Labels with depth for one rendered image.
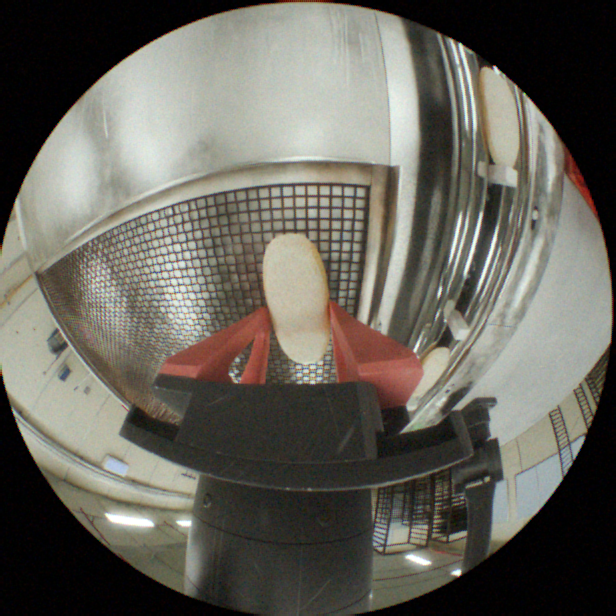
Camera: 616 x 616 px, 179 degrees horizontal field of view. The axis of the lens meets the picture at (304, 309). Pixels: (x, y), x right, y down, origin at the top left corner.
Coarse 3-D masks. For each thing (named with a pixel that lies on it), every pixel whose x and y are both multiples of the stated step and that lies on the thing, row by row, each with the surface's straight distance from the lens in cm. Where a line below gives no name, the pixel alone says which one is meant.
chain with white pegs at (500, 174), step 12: (480, 60) 26; (492, 168) 18; (504, 168) 17; (492, 180) 19; (504, 180) 17; (516, 180) 18; (492, 192) 20; (480, 228) 20; (480, 240) 20; (480, 252) 20; (468, 276) 20; (468, 288) 21; (456, 312) 21; (456, 324) 20; (444, 336) 24; (456, 336) 20; (408, 408) 30
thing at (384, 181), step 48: (192, 192) 12; (384, 192) 10; (144, 240) 15; (192, 240) 13; (240, 240) 11; (336, 240) 11; (384, 240) 11; (48, 288) 44; (96, 288) 24; (144, 288) 17; (192, 288) 14; (240, 288) 12; (336, 288) 12; (384, 288) 11; (96, 336) 34; (144, 384) 36
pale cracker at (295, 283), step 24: (288, 240) 10; (264, 264) 11; (288, 264) 10; (312, 264) 10; (264, 288) 12; (288, 288) 11; (312, 288) 11; (288, 312) 12; (312, 312) 12; (288, 336) 13; (312, 336) 13; (312, 360) 15
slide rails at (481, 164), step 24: (480, 96) 20; (480, 120) 19; (480, 144) 18; (480, 168) 18; (480, 192) 18; (504, 192) 19; (480, 216) 18; (504, 216) 20; (504, 240) 20; (456, 288) 19; (480, 288) 20; (480, 312) 22; (432, 336) 22
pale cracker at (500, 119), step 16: (480, 80) 21; (496, 80) 22; (496, 96) 20; (512, 96) 22; (496, 112) 20; (512, 112) 21; (496, 128) 19; (512, 128) 20; (496, 144) 19; (512, 144) 20; (496, 160) 19; (512, 160) 20
